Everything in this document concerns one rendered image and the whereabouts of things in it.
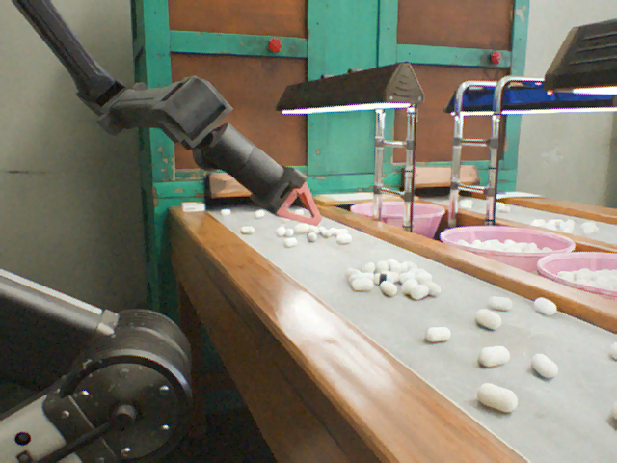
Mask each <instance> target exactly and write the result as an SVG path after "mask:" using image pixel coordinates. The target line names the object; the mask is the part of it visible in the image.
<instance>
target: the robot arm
mask: <svg viewBox="0 0 617 463"><path fill-rule="evenodd" d="M11 1H12V3H13V4H14V5H16V8H17V9H19V10H20V11H21V13H22V14H23V15H24V16H25V18H26V19H27V20H28V21H29V22H30V25H31V26H32V27H33V28H34V30H35V31H36V32H37V33H38V34H39V36H40V37H41V38H42V40H43V41H44V42H45V43H46V45H47V46H48V47H49V48H50V49H51V51H52V52H53V53H54V54H55V56H56V57H57V58H58V59H59V60H60V62H61V63H62V64H63V65H64V67H65V68H66V69H67V71H68V72H69V74H70V75H71V77H72V79H73V81H74V83H75V85H76V88H77V90H78V91H79V93H77V94H76V95H77V96H78V98H79V99H80V100H81V101H82V102H83V103H84V104H85V105H86V106H88V107H89V108H90V109H91V110H92V111H93V112H95V113H96V114H97V115H98V118H97V119H96V120H95V121H96V123H98V124H99V126H100V127H101V128H102V129H103V130H104V131H106V133H108V134H109V135H113V136H116V135H118V134H120V133H122V132H123V131H124V130H125V129H131V128H134V127H136V126H140V127H150V128H160V129H161V130H162V131H163V132H165V133H166V134H167V135H168V136H169V137H170V138H171V139H172V140H173V141H174V142H175V143H179V142H180V144H181V145H182V146H183V147H184V148H185V149H186V150H192V156H193V159H194V162H195V163H196V164H197V166H198V167H200V168H201V169H203V170H205V171H219V170H223V171H224V172H226V173H227V174H228V175H230V176H231V177H233V178H234V179H235V180H236V181H237V182H239V183H240V184H241V185H242V187H245V188H246V189H247V190H248V191H250V192H251V193H252V195H251V196H250V199H252V200H253V202H254V203H255V204H257V205H258V206H260V207H261V208H263V209H265V210H267V211H268V212H269V213H272V214H274V215H276V216H281V217H284V218H288V219H292V220H295V221H299V222H303V224H307V225H310V226H314V227H318V226H319V224H320V222H321V221H322V217H321V215H320V213H319V210H318V208H317V206H316V204H315V203H314V202H313V200H312V197H311V195H310V192H309V189H308V186H307V183H306V180H307V177H306V176H304V175H303V174H302V173H301V172H300V171H298V170H297V169H295V168H292V167H285V166H280V165H278V164H277V163H276V162H274V161H273V160H272V159H271V158H270V157H268V156H267V155H266V154H265V153H264V152H263V151H261V150H260V148H258V147H257V146H256V145H255V144H254V143H253V142H252V141H250V140H249V139H248V138H247V137H246V136H244V135H243V134H241V133H240V132H239V131H237V130H236V129H235V128H234V127H233V126H231V125H230V124H229V123H225V124H224V125H222V126H220V127H217V128H214V127H215V126H216V125H217V124H218V123H219V122H220V121H221V120H222V119H223V118H224V117H225V116H226V115H228V114H229V113H230V112H231V111H232V107H231V106H230V105H229V104H228V103H227V102H226V100H225V99H224V98H223V97H222V96H221V95H220V94H219V93H218V91H217V90H216V89H215V88H214V87H213V86H212V85H211V84H210V83H209V82H208V81H206V80H202V79H199V78H198V77H196V76H192V77H185V78H184V79H183V80H182V81H180V82H175V83H173V84H172V85H170V86H169V87H165V88H156V89H149V88H148V87H147V86H146V85H145V84H144V83H143V82H141V83H136V84H135V85H134V86H133V87H130V86H129V85H127V84H125V83H124V82H122V81H120V80H119V79H118V78H116V77H115V76H113V75H111V74H110V73H108V72H106V71H105V70H104V69H103V68H102V67H101V66H100V65H99V64H98V63H97V62H96V61H95V60H94V58H93V57H92V56H91V54H90V53H89V52H88V50H87V49H86V48H85V46H84V45H83V44H82V42H81V41H80V40H79V38H78V37H77V36H76V34H75V33H74V31H73V30H72V29H71V27H70V26H69V25H68V23H67V22H66V20H65V19H64V18H63V16H62V15H61V14H60V12H59V11H58V10H57V8H56V7H55V6H54V4H53V3H52V2H51V0H11ZM216 114H217V115H216ZM215 115H216V116H215ZM298 195H299V197H300V198H301V200H302V201H303V203H304V204H305V206H306V207H307V209H308V211H309V213H310V217H307V216H303V215H300V214H297V213H293V212H290V211H289V210H288V209H289V207H290V206H291V204H292V203H293V202H294V200H295V199H296V198H297V196H298Z"/></svg>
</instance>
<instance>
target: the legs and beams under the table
mask: <svg viewBox="0 0 617 463"><path fill-rule="evenodd" d="M176 280H177V301H178V320H179V328H180V329H181V330H182V331H183V333H184V334H185V336H186V338H187V340H188V342H189V345H190V348H191V356H192V366H191V382H192V413H191V418H190V421H189V425H188V427H187V429H186V431H185V433H184V440H185V443H184V444H183V446H184V449H185V452H186V455H187V456H188V455H194V454H198V453H203V452H207V451H208V447H207V444H206V421H205V398H204V394H207V393H213V392H218V391H223V390H229V389H234V388H236V387H235V385H234V383H233V381H232V379H231V378H230V376H229V373H228V370H227V368H217V369H212V370H206V371H203V352H202V350H201V320H200V319H199V317H198V315H197V313H196V311H195V309H194V306H193V305H192V304H191V302H190V300H189V298H188V295H187V293H186V291H185V290H184V288H183V286H182V284H181V282H180V280H179V278H178V277H177V276H176Z"/></svg>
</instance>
